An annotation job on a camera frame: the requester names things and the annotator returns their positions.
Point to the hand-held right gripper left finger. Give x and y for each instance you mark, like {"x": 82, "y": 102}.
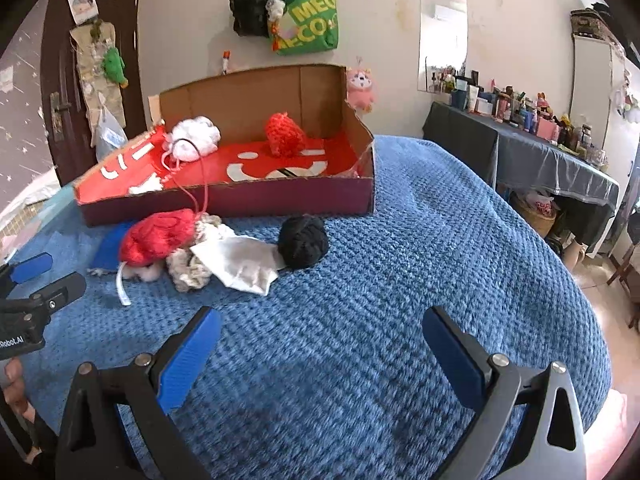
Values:
{"x": 187, "y": 360}

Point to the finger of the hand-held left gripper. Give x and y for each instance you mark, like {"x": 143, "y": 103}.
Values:
{"x": 30, "y": 267}
{"x": 60, "y": 290}

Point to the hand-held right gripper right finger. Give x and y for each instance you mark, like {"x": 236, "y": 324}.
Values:
{"x": 452, "y": 355}

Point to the blue cloth pouch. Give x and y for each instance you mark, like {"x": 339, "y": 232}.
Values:
{"x": 107, "y": 252}

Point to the white fluffy scrunchie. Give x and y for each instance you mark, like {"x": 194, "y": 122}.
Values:
{"x": 142, "y": 272}

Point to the beige crochet scrunchie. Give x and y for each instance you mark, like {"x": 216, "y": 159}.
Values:
{"x": 187, "y": 270}

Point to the sheer white organza pouch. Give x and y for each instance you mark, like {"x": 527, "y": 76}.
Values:
{"x": 240, "y": 265}

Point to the red plush sponge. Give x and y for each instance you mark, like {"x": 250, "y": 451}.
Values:
{"x": 155, "y": 235}

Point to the black yarn ball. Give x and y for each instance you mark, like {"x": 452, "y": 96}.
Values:
{"x": 302, "y": 242}

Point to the white mesh bath pouf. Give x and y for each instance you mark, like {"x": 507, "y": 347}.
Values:
{"x": 197, "y": 132}

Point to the red mesh bath pouf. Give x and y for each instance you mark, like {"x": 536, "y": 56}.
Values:
{"x": 284, "y": 135}

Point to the cardboard box with red lining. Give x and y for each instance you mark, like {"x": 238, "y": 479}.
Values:
{"x": 250, "y": 95}

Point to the person's left hand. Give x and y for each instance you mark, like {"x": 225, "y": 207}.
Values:
{"x": 15, "y": 380}

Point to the blue knitted blanket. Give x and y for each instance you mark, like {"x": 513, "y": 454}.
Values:
{"x": 375, "y": 270}

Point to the white plastic bag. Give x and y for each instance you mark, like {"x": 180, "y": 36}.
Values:
{"x": 110, "y": 135}

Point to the wicker basket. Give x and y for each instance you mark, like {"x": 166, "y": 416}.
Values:
{"x": 535, "y": 217}

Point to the pink pillow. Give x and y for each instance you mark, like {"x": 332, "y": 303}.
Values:
{"x": 605, "y": 435}

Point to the wooden chair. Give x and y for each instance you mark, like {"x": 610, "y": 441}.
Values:
{"x": 627, "y": 275}

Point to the beige hanging door organizer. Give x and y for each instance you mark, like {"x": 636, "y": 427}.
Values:
{"x": 92, "y": 80}

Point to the table with grey cloth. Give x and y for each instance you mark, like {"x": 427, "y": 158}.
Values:
{"x": 525, "y": 160}

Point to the dark brown door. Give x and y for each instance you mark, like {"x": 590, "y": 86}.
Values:
{"x": 55, "y": 60}

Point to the green plush toy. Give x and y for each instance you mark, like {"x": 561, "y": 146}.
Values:
{"x": 114, "y": 65}

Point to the row of cosmetic bottles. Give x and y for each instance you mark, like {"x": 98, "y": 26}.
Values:
{"x": 525, "y": 115}

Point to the paper photo sheet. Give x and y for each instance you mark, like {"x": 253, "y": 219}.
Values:
{"x": 82, "y": 2}

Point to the white tube with red cap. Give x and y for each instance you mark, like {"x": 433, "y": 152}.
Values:
{"x": 226, "y": 62}

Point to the pink plush toy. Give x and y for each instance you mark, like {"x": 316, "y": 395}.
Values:
{"x": 360, "y": 87}

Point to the white wardrobe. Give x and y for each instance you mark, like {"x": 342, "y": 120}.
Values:
{"x": 592, "y": 90}

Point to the black bag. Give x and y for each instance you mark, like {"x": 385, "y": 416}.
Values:
{"x": 250, "y": 7}

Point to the dark patterned storage bag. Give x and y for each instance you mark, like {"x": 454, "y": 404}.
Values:
{"x": 592, "y": 25}

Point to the green tote bag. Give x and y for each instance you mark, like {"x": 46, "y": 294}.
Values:
{"x": 307, "y": 20}

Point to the wall mirror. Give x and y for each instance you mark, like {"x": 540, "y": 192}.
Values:
{"x": 442, "y": 40}

